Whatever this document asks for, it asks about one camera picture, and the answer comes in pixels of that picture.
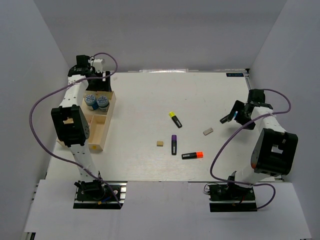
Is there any blue cap highlighter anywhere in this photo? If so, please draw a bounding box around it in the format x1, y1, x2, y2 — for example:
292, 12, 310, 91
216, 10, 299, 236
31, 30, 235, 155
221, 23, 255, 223
219, 111, 238, 124

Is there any blue slime jar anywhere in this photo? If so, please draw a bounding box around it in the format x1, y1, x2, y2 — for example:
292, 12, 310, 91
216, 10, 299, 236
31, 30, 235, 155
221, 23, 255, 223
96, 95, 110, 112
84, 94, 99, 111

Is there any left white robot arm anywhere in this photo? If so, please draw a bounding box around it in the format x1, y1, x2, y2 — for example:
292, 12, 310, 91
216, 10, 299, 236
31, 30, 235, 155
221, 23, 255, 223
51, 55, 112, 182

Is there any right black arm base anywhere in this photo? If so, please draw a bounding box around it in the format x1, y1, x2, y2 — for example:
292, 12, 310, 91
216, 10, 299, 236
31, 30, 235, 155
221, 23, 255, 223
203, 182, 258, 213

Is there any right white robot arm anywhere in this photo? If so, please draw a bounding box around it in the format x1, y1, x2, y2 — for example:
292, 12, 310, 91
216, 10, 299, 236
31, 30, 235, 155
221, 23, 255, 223
220, 89, 298, 200

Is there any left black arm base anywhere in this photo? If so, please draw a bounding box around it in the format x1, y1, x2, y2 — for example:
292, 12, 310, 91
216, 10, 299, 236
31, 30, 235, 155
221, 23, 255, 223
73, 180, 127, 210

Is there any grey white eraser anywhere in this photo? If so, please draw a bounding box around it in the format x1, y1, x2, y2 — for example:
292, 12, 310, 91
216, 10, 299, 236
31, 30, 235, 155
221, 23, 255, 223
203, 127, 214, 136

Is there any wooden compartment tray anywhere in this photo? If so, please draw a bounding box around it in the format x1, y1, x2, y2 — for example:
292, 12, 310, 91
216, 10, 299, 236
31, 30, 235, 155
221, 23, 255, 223
51, 88, 116, 151

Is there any orange cap highlighter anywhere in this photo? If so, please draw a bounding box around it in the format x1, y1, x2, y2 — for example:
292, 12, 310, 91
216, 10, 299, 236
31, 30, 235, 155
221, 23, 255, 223
181, 151, 204, 160

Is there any yellow cap highlighter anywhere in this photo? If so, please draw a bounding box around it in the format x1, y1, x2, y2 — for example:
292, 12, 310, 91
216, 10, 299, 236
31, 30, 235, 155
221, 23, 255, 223
169, 111, 183, 129

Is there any purple cap highlighter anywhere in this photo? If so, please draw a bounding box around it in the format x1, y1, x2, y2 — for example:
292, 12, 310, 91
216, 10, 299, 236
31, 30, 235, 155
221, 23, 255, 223
171, 134, 177, 156

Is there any small tan eraser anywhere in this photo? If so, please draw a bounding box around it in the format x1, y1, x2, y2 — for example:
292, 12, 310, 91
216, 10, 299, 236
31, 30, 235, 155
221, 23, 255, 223
156, 141, 164, 147

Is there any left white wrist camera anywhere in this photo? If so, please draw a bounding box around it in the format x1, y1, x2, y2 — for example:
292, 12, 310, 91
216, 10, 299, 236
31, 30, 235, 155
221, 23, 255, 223
90, 57, 105, 73

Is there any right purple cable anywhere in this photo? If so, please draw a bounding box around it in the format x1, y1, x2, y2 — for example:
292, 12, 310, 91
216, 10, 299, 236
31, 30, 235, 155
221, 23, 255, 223
209, 88, 292, 210

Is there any purple cable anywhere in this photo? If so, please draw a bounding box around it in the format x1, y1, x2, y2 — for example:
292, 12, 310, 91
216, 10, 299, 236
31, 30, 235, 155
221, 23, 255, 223
29, 52, 123, 210
209, 88, 292, 210

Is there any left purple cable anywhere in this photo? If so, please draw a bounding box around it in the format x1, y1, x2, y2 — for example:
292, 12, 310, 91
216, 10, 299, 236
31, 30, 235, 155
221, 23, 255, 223
29, 52, 123, 210

